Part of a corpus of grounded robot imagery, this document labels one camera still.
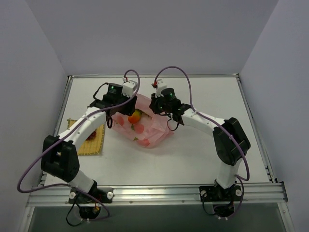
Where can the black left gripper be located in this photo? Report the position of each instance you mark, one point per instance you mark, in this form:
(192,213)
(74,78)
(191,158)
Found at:
(128,108)

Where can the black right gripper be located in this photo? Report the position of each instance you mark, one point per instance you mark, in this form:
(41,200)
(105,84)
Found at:
(155,105)

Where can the green orange fake mango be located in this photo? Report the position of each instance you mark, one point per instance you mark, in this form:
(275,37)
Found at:
(135,117)

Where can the pink plastic bag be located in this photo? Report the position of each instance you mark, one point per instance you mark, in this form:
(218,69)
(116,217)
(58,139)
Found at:
(149,132)

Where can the red fake grape bunch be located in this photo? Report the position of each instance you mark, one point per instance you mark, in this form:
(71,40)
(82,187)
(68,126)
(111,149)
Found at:
(92,136)

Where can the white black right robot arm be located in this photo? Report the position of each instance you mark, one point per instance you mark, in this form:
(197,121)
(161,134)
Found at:
(230,140)

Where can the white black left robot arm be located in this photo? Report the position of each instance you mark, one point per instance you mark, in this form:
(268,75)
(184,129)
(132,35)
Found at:
(60,157)

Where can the woven bamboo tray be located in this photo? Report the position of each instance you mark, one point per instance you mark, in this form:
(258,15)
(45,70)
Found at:
(93,147)

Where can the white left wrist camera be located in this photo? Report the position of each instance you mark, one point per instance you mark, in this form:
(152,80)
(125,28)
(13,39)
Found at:
(129,88)

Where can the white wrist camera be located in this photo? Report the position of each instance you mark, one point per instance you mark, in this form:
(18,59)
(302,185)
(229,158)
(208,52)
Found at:
(159,85)
(129,88)

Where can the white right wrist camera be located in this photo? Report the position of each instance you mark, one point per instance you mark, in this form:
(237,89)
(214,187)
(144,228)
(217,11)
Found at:
(159,85)

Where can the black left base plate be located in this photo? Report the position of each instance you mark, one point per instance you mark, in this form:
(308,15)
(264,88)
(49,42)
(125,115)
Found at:
(104,195)

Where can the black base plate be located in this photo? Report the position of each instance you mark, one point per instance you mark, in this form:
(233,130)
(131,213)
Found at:
(104,195)
(212,193)

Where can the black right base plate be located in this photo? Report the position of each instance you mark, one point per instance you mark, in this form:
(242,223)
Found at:
(212,193)

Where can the aluminium front frame rail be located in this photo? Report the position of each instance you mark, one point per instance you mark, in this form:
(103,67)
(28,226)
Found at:
(160,195)

